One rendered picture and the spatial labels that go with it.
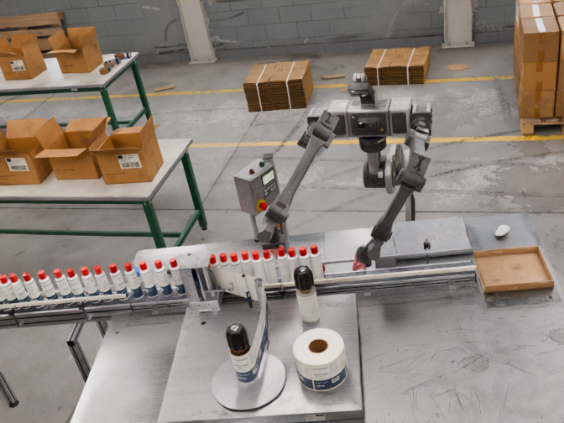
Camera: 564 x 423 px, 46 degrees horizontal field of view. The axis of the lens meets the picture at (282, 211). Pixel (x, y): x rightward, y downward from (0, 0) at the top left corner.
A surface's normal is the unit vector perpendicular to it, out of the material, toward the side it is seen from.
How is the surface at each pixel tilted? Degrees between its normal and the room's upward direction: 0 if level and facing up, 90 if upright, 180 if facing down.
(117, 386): 0
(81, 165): 90
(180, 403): 0
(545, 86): 93
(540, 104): 90
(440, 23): 90
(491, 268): 0
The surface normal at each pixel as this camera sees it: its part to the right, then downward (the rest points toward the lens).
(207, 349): -0.16, -0.83
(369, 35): -0.25, 0.56
